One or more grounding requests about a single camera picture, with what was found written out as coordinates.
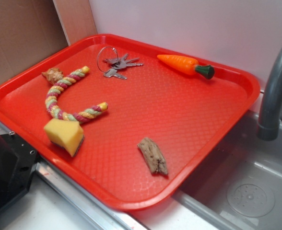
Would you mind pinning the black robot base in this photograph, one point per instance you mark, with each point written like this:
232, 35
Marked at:
17, 164

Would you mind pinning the brown spiral shell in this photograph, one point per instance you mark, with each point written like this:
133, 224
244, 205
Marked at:
53, 75

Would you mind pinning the red plastic tray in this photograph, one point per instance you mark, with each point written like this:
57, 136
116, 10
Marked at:
185, 116

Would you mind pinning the brown wood piece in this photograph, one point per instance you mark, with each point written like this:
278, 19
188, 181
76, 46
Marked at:
153, 156

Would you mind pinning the orange plastic toy carrot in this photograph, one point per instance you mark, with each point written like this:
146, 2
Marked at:
187, 65

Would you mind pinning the yellow sponge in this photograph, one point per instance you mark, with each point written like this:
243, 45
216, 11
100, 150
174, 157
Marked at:
67, 134

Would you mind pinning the grey curved faucet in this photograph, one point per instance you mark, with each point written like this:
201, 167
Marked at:
270, 114

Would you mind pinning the grey plastic sink basin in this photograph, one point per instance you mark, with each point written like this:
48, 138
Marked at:
238, 186

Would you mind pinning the brown cardboard panel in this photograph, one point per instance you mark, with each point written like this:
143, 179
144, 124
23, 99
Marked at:
30, 31

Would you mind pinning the multicolour twisted rope toy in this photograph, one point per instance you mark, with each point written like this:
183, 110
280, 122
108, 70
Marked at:
51, 101

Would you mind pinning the silver keys on ring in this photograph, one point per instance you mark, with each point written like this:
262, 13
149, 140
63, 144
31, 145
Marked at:
116, 64

